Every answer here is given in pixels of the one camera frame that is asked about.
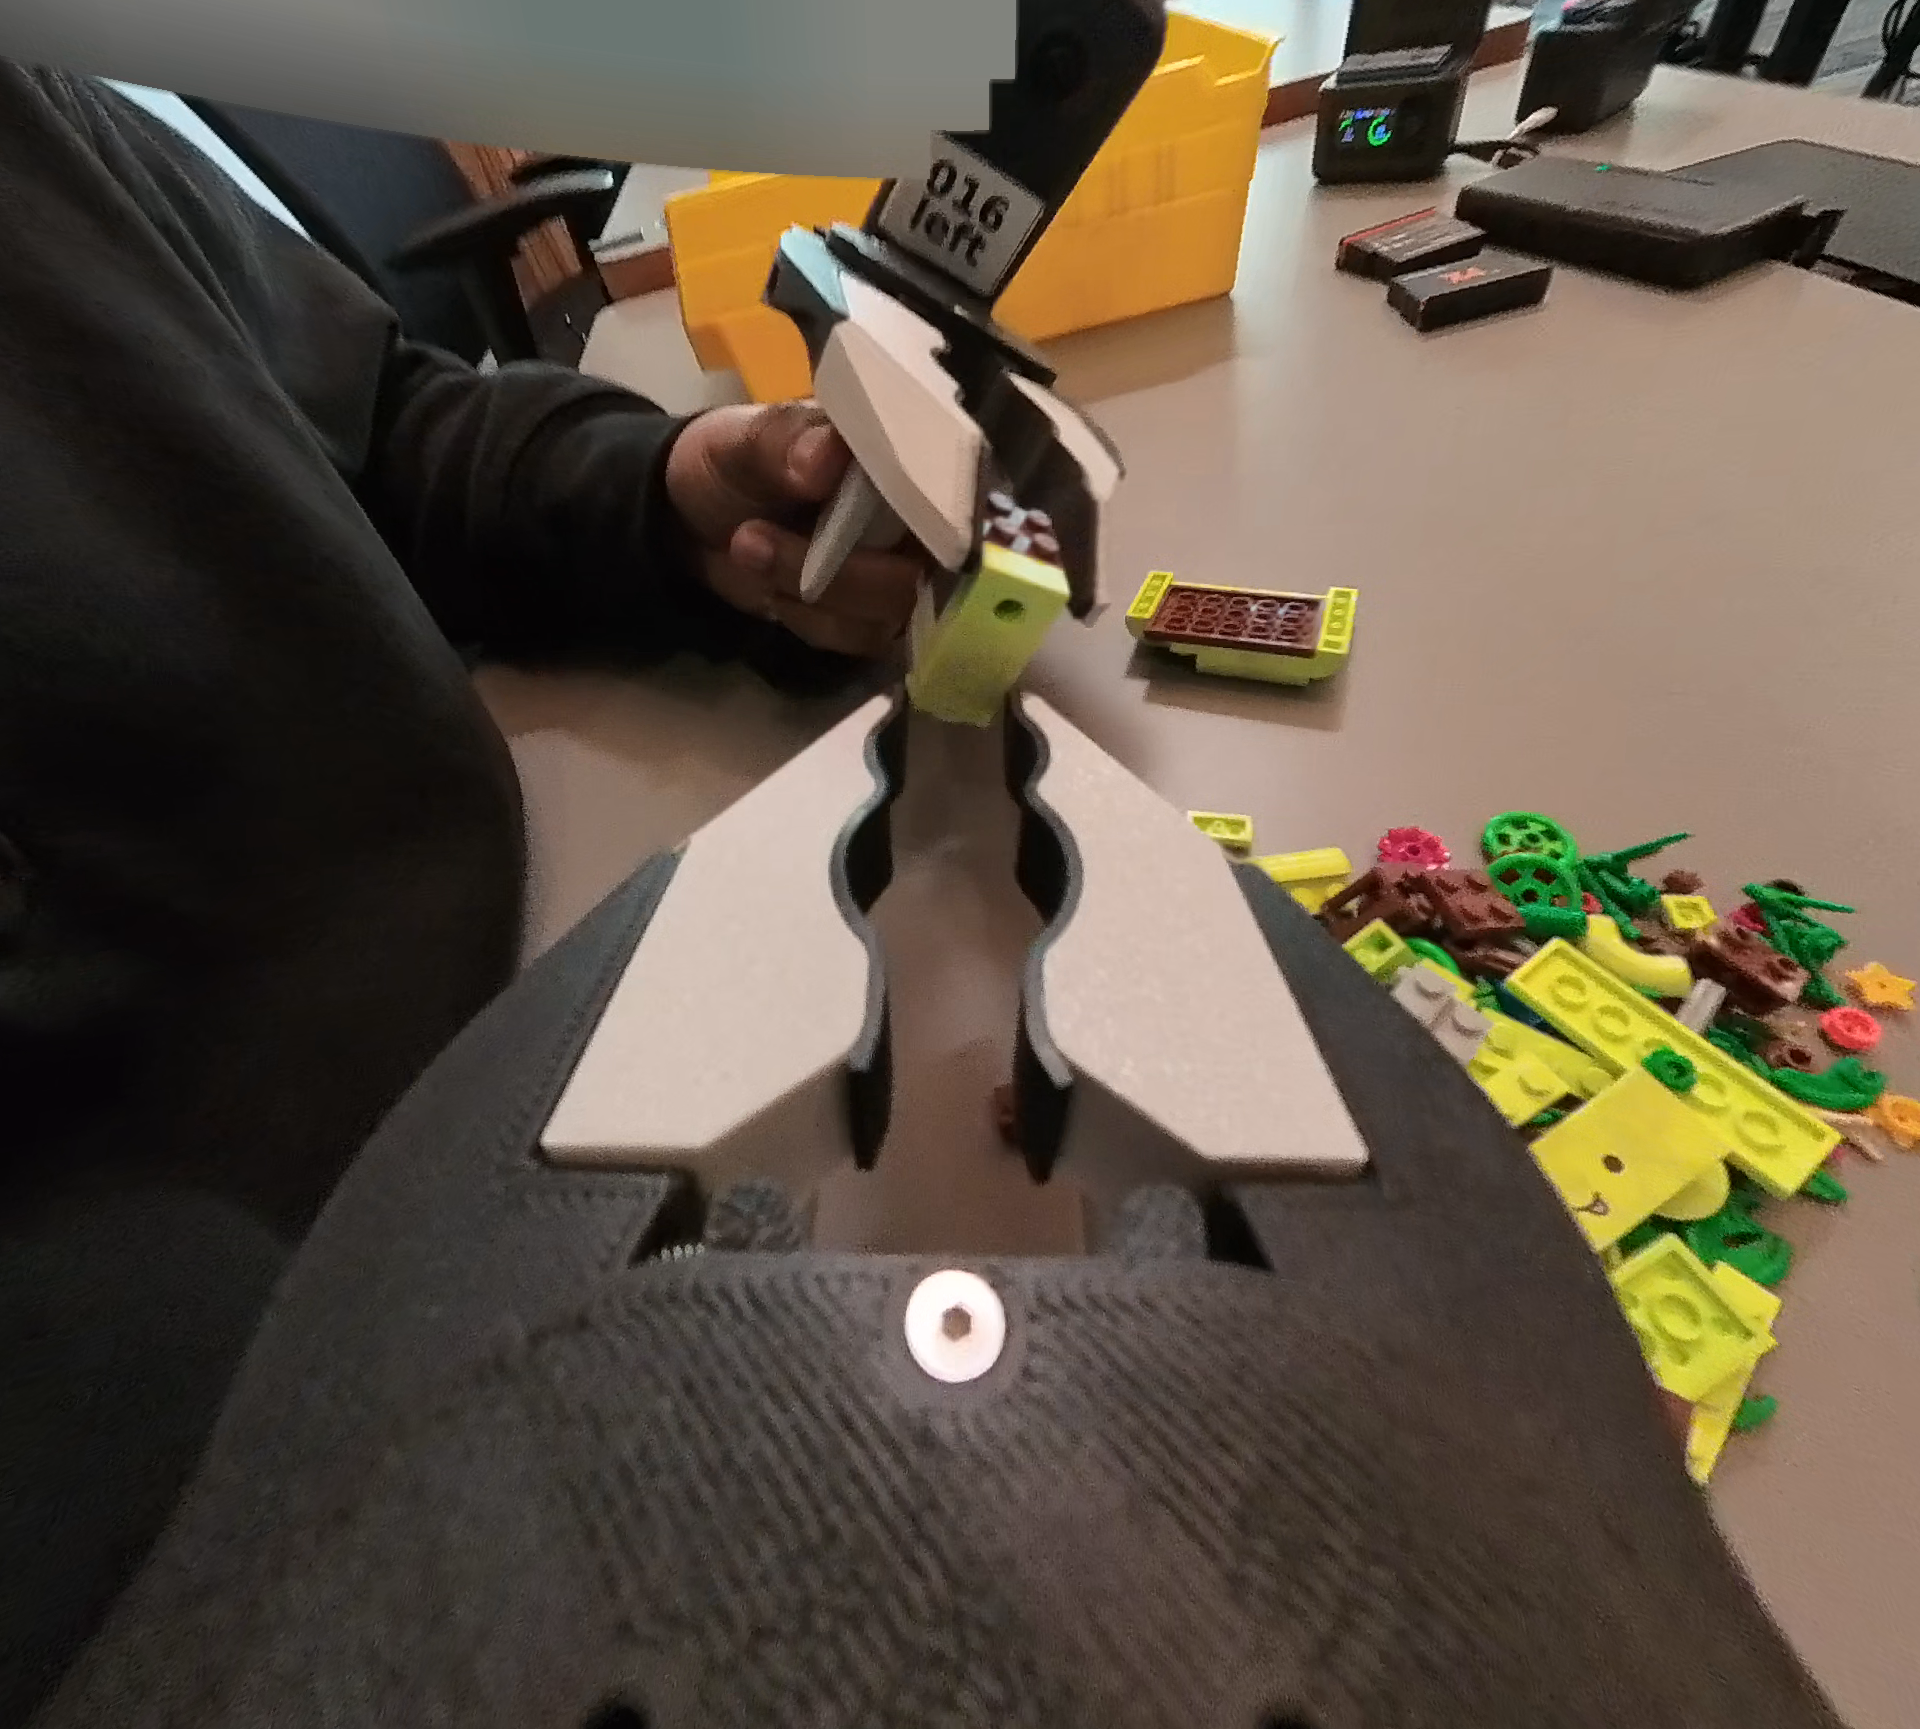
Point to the lime brown brick chunk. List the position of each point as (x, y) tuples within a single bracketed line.
[(975, 649)]

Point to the pile of loose toy bricks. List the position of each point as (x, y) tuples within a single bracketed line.
[(1651, 1086)]

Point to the large lime brick assembly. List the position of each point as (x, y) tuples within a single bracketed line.
[(1238, 619)]

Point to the small grey plate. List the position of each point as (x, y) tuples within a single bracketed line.
[(1432, 1008)]

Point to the yellow box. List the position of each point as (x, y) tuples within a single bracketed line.
[(1140, 214)]

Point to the black storage case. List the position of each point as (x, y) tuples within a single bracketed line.
[(1621, 34)]

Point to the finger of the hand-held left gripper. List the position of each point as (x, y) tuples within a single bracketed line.
[(1073, 469), (901, 439)]

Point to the small lime plate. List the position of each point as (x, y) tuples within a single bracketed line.
[(1220, 831)]

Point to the person's left hand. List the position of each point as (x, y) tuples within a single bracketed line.
[(750, 485)]

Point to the black flat device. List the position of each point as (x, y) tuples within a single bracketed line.
[(1634, 222)]

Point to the black office chair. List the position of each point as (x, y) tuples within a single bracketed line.
[(511, 214)]

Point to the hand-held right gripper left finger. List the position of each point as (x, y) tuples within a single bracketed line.
[(705, 1009)]

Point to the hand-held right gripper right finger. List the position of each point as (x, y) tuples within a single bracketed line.
[(1201, 1009)]

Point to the black charger case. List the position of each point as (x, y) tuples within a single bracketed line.
[(1403, 64)]

